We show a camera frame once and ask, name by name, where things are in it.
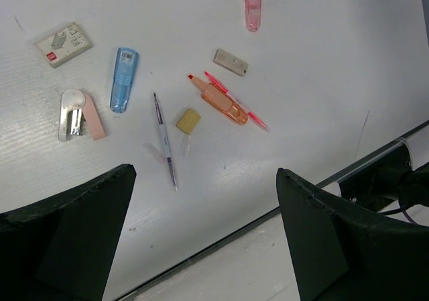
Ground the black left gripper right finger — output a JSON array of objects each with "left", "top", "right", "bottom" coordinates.
[{"left": 276, "top": 169, "right": 428, "bottom": 300}]

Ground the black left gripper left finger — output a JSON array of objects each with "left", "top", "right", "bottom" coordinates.
[{"left": 1, "top": 164, "right": 136, "bottom": 300}]

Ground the red highlighter pen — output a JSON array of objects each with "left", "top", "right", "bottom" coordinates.
[{"left": 204, "top": 71, "right": 270, "bottom": 132}]

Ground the pink mini stapler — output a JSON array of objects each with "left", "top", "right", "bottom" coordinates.
[{"left": 58, "top": 89, "right": 107, "bottom": 142}]

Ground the clear small pen cap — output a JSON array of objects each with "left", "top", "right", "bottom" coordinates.
[{"left": 180, "top": 135, "right": 192, "bottom": 158}]

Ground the tan yellow eraser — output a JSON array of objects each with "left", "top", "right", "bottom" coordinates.
[{"left": 176, "top": 108, "right": 201, "bottom": 135}]

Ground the blue correction tape dispenser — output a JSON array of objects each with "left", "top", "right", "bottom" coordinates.
[{"left": 110, "top": 48, "right": 139, "bottom": 113}]

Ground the orange correction tape dispenser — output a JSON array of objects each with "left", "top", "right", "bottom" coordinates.
[{"left": 188, "top": 74, "right": 248, "bottom": 125}]

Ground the white staple box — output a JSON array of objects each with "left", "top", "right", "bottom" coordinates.
[{"left": 34, "top": 22, "right": 93, "bottom": 68}]

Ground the grey white eraser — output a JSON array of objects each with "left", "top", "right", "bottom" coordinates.
[{"left": 212, "top": 48, "right": 248, "bottom": 77}]

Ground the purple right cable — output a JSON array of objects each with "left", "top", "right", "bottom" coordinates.
[{"left": 400, "top": 203, "right": 429, "bottom": 228}]

